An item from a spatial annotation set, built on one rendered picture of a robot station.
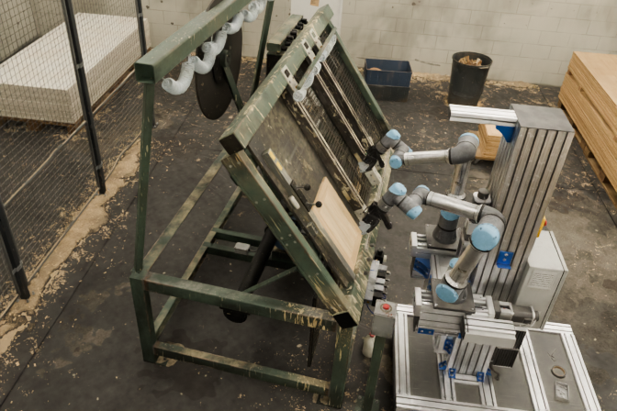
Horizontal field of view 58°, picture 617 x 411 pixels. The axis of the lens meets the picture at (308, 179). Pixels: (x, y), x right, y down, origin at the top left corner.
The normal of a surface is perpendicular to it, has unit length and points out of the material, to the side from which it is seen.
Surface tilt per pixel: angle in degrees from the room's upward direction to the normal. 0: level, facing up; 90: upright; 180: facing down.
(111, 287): 0
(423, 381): 0
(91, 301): 0
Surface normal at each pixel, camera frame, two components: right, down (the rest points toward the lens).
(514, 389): 0.05, -0.83
